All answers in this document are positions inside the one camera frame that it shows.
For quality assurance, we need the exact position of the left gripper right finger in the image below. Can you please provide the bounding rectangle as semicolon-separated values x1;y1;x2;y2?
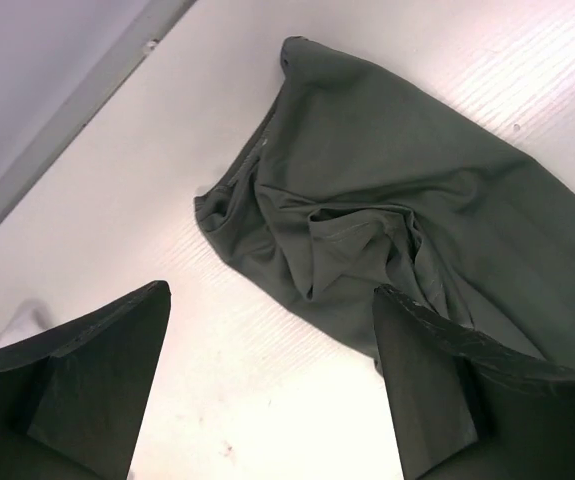
373;285;575;479

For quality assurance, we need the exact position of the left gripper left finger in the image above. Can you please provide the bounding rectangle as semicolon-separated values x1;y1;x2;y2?
0;281;171;479

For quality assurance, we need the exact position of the white t shirt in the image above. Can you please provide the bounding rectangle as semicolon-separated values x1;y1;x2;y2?
0;298;60;348

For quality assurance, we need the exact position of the grey t shirt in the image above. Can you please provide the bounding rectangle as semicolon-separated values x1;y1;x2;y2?
194;37;575;368

